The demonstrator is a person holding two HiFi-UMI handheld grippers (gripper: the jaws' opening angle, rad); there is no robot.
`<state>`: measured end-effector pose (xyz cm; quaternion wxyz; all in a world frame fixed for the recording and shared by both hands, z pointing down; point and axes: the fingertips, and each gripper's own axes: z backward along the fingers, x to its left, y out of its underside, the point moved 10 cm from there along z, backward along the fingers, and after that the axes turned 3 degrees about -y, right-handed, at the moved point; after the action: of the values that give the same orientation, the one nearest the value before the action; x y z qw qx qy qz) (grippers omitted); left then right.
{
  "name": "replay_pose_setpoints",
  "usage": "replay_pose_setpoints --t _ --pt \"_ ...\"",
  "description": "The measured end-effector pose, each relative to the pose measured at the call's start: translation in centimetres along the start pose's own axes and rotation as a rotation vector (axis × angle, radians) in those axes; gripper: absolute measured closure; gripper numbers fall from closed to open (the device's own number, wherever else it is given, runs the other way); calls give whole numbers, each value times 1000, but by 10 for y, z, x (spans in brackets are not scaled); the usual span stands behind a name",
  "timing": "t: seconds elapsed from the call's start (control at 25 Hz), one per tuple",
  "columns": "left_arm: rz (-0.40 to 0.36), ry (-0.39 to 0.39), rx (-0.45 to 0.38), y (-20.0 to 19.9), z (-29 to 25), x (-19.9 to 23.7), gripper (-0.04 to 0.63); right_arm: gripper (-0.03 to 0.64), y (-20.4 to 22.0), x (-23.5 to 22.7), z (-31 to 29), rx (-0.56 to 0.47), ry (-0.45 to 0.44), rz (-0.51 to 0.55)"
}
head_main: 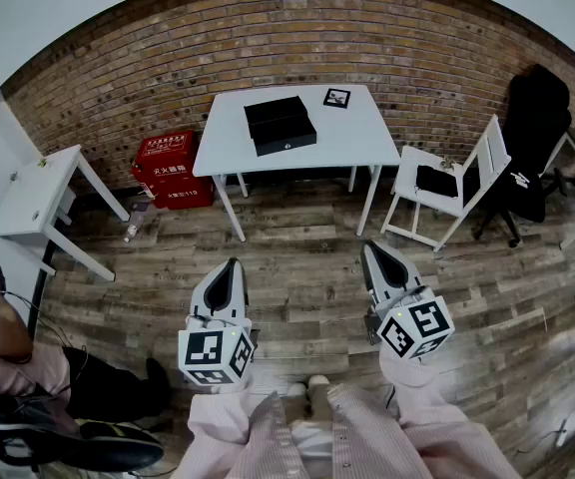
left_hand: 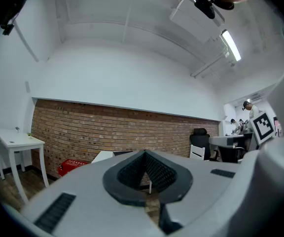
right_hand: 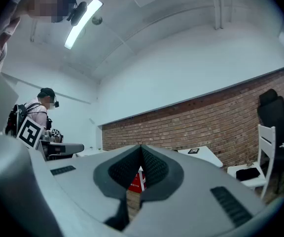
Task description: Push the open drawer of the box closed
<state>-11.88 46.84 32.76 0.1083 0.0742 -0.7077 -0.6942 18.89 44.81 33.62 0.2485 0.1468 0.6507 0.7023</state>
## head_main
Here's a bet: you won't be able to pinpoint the person's right forearm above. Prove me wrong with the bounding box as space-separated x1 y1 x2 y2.
377 349 521 479

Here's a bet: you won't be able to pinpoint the person's khaki trousers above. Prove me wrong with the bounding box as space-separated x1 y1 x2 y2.
281 389 336 426

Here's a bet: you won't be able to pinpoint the black stool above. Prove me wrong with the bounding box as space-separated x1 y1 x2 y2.
0 391 166 474

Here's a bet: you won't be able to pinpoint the black office chair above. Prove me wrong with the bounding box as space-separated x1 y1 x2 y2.
472 63 574 249

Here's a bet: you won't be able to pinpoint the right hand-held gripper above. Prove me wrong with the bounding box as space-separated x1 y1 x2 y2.
359 240 456 362

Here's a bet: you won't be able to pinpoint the black picture frame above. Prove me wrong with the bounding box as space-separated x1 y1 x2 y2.
322 87 352 111

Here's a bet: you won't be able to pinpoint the red fire equipment box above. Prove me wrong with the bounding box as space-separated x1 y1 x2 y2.
131 129 217 213

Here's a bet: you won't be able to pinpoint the person's left forearm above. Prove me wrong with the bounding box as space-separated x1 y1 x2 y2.
182 379 279 479

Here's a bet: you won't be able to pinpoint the black cloth pouch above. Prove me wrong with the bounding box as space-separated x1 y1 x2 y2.
414 164 461 200

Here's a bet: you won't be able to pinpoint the person's pink striped shirt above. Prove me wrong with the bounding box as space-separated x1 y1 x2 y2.
227 381 438 479

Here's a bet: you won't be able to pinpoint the white wooden chair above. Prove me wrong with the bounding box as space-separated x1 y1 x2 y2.
379 113 513 253

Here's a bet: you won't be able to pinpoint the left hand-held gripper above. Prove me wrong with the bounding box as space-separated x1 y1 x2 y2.
177 257 257 388

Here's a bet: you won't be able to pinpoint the white side table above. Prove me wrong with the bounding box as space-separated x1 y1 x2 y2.
0 143 132 283

